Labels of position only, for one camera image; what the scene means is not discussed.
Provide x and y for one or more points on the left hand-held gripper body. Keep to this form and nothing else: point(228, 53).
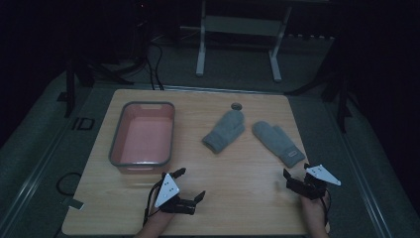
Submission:
point(167, 191)

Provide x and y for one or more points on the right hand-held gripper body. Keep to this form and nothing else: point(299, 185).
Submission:
point(312, 186)

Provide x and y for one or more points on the grey mitten with label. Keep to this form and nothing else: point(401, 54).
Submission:
point(277, 142)

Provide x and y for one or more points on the pink basin with grey rim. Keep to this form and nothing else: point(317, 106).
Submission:
point(145, 135)

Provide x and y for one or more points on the plain grey mitten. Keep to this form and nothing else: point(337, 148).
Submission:
point(224, 132)

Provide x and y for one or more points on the person's right hand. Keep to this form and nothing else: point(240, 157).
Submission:
point(313, 210)

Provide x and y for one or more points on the person's left hand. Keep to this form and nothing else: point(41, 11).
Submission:
point(160, 219)

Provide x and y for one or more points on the black metal stand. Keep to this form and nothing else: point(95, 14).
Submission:
point(70, 89)
point(343, 102)

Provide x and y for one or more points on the small grey round disc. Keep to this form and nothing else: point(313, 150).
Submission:
point(236, 106)

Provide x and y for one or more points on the grey tape strip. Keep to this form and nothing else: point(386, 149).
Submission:
point(73, 203)

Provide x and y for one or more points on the white metal stand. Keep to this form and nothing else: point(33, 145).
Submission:
point(237, 25)

